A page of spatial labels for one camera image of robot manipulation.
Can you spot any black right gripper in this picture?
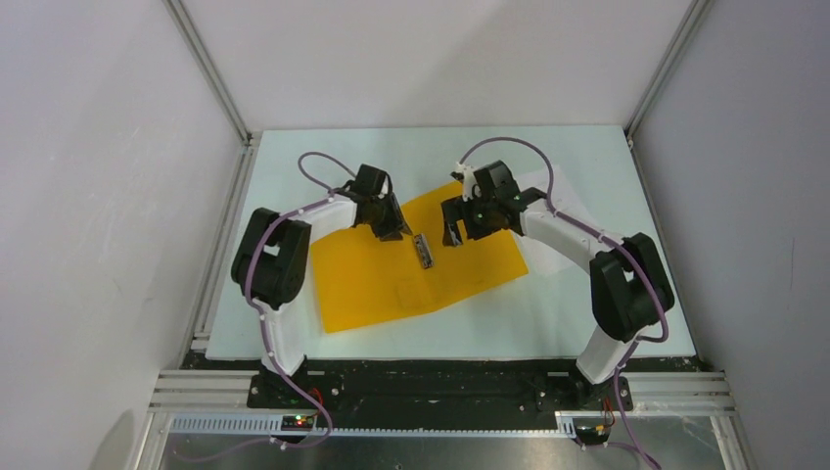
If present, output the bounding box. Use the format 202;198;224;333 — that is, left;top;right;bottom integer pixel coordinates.
439;192;500;249

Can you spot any metal folder clip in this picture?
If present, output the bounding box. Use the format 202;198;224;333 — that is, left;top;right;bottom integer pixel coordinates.
413;233;435;269

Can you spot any yellow plastic folder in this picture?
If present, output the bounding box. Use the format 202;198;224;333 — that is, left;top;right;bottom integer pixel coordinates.
309;182;529;333

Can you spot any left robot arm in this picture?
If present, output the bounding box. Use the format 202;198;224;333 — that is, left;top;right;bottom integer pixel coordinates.
231;164;412;407

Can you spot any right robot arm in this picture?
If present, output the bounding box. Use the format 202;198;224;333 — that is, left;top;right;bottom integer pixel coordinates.
440;161;673;409

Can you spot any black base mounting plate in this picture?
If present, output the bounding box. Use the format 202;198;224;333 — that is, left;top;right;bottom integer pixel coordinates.
247;359;633;431

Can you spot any left controller board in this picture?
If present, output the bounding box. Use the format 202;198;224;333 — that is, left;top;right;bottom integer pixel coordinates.
280;415;316;432

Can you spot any controller board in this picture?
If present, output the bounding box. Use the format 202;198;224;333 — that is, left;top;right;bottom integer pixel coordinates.
280;415;316;432
575;425;611;447

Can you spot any right controller board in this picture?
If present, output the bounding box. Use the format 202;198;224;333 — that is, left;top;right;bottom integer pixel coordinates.
575;425;611;447

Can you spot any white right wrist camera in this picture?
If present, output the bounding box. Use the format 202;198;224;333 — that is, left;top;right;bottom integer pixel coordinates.
451;163;478;202

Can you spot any left aluminium corner post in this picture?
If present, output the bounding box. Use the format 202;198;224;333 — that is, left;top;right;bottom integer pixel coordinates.
161;0;252;146

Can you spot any aluminium corner post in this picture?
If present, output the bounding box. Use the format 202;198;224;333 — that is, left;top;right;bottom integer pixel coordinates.
624;0;715;147
161;0;252;146

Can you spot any white slotted cable duct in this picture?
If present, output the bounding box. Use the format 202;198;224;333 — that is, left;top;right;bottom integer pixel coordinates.
168;413;576;439

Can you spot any aluminium frame rail front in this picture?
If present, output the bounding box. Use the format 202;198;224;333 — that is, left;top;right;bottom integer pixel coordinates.
150;370;737;416

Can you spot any right aluminium corner post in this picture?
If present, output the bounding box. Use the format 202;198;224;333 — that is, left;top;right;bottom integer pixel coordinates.
624;0;715;147

